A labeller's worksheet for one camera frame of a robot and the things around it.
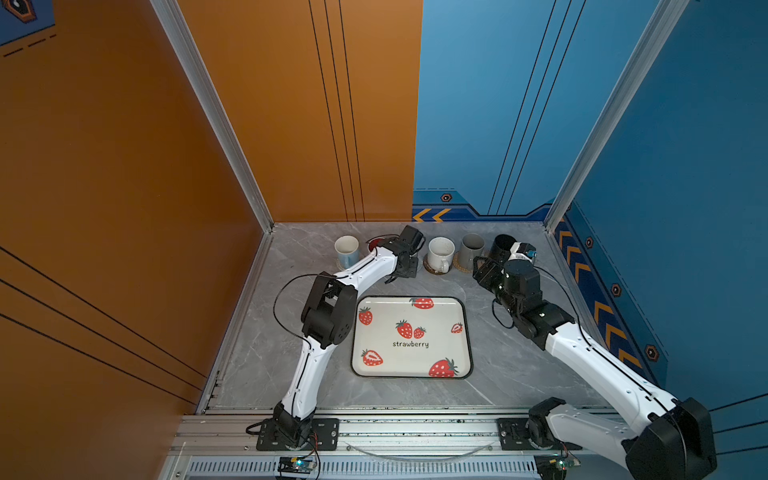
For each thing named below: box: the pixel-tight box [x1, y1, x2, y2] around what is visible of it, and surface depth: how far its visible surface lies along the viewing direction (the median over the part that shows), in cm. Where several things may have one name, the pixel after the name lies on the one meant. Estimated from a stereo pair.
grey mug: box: [460, 233, 486, 271], surface depth 102 cm
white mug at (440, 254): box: [427, 236, 456, 273], surface depth 102 cm
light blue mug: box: [334, 235, 361, 269], surface depth 102 cm
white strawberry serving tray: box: [350, 296, 473, 379], surface depth 91 cm
